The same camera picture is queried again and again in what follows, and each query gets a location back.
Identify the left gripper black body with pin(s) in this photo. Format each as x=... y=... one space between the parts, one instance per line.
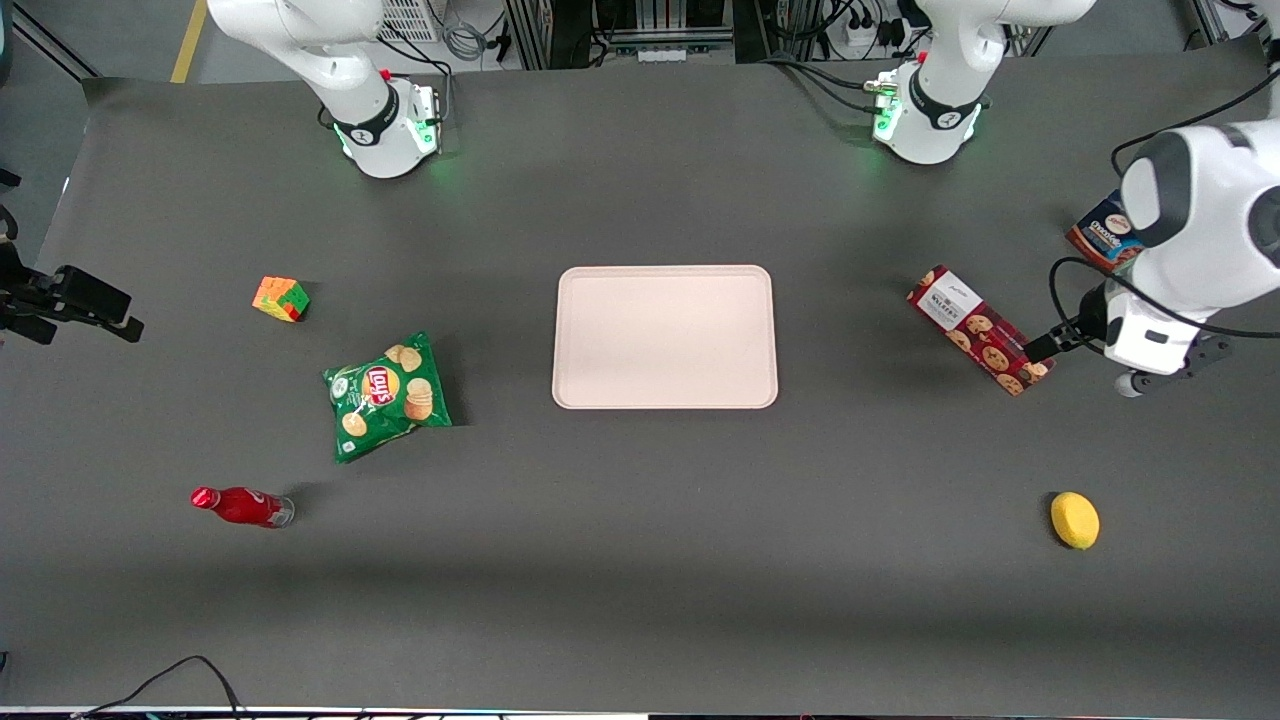
x=1087 y=322

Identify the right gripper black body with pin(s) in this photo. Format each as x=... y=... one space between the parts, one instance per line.
x=22 y=297

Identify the red cookie box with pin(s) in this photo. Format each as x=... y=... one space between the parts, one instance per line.
x=975 y=325

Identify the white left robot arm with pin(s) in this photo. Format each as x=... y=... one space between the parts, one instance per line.
x=1220 y=200

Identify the blue chocolate cookie bag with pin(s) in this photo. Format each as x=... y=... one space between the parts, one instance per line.
x=1100 y=235

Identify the beige plastic tray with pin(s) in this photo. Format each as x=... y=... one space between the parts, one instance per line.
x=665 y=337

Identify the white perforated box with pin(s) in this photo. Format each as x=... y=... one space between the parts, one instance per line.
x=410 y=18

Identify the colourful Rubik's cube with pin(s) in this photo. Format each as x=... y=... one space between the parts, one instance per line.
x=282 y=299

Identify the yellow lemon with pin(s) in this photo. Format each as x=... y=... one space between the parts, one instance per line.
x=1075 y=520

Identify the red cola bottle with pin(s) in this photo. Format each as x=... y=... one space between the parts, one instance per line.
x=240 y=506

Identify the green Lay's chips bag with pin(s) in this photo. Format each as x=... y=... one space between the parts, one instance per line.
x=385 y=395

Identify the white power strip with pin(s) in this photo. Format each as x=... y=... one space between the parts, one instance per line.
x=860 y=37

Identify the dark grey table mat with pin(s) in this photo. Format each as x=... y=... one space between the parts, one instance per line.
x=640 y=580

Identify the aluminium equipment rack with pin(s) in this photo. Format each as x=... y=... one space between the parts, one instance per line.
x=620 y=30

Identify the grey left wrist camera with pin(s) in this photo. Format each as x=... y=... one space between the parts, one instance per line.
x=1135 y=383

